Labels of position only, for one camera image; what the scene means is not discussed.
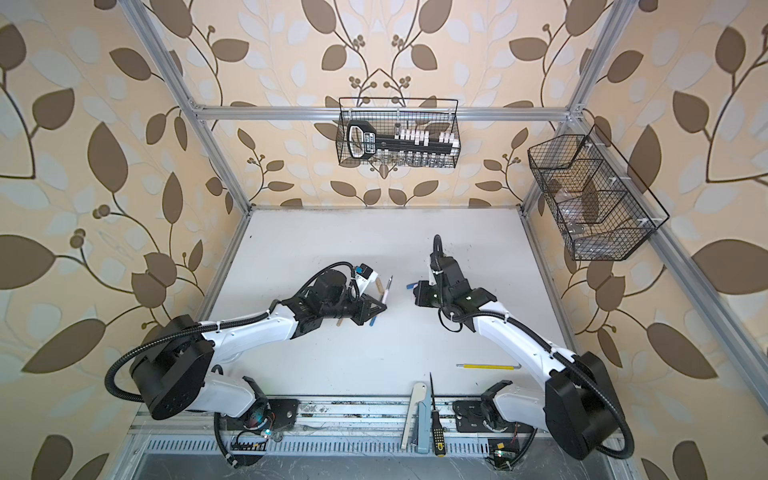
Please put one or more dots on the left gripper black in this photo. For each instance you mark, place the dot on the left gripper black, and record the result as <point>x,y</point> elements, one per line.
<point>365,308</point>

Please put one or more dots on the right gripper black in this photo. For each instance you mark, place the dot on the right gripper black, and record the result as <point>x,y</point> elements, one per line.
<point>421,293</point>

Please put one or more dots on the pink pen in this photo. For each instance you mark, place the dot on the pink pen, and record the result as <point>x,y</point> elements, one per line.
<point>387,290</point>

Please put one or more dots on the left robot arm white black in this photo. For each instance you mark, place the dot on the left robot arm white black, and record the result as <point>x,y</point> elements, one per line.
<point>183,368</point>

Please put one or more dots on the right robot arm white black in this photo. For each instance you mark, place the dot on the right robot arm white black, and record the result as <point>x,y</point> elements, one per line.
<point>575,401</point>

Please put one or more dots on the black screwdriver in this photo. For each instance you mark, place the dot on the black screwdriver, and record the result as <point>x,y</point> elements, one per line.
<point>438,438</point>

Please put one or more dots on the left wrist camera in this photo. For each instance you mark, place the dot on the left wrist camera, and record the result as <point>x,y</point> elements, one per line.
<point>364,276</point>

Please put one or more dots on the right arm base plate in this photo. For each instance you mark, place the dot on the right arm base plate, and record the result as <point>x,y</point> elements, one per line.
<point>479,416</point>

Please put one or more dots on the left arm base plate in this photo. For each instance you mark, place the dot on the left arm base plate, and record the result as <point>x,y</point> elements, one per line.
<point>274,414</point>

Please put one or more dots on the aluminium front rail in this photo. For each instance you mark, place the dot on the aluminium front rail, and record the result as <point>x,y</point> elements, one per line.
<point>326,426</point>

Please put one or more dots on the black socket set rail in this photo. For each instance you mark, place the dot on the black socket set rail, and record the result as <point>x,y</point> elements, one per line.
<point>364,141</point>

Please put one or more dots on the back wire basket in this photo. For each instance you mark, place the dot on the back wire basket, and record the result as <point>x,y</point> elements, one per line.
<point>430,113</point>

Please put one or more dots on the wire basket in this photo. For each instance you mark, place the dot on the wire basket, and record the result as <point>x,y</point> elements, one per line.
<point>430,113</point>
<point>602,207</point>

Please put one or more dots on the right wire basket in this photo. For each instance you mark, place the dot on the right wire basket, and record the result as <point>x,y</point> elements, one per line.
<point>602,207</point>

